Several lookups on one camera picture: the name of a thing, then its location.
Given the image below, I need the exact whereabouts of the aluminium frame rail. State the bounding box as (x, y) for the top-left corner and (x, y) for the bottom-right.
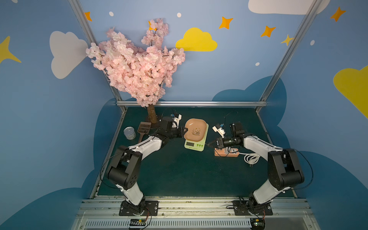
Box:
(116, 100), (268, 108)

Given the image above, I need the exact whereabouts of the orange power strip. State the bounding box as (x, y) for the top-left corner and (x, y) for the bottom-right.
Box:
(214, 147), (239, 157)

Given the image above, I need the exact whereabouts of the artificial cherry blossom tree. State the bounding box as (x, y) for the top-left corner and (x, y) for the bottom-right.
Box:
(86, 18), (186, 123)

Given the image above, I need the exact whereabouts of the dark metal tree base plate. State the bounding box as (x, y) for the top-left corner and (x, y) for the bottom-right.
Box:
(145, 115), (163, 129)

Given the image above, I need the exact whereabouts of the pink panda pet bowl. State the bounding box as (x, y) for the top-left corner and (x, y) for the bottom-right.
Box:
(184, 118), (208, 142)

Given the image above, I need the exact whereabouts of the white USB power adapter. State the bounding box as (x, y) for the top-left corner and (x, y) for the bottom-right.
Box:
(224, 147), (231, 154)

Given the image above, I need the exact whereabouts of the brown plastic litter scoop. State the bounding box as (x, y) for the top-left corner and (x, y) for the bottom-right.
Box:
(138, 122), (151, 143)

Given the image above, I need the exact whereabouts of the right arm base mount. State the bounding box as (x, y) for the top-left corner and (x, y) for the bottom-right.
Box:
(231, 196), (273, 217)

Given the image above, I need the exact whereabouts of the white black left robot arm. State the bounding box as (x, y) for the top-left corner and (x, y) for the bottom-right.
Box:
(105, 113), (187, 207)

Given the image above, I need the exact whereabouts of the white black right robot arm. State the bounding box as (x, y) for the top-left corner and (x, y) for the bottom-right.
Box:
(212, 122), (305, 208)

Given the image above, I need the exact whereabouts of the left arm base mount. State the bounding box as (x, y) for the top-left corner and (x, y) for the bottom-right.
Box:
(119, 198), (159, 217)

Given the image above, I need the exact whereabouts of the green electronic kitchen scale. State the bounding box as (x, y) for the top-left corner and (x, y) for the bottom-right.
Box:
(184, 125), (209, 152)

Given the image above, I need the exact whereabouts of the white power strip cord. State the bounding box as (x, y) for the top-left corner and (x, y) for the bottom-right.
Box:
(239, 152), (261, 166)

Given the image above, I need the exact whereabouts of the small black controller box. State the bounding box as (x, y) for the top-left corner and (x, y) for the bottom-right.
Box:
(250, 218), (265, 230)

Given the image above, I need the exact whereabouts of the silver tin can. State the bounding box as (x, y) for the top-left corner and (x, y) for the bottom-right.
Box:
(123, 126), (136, 140)

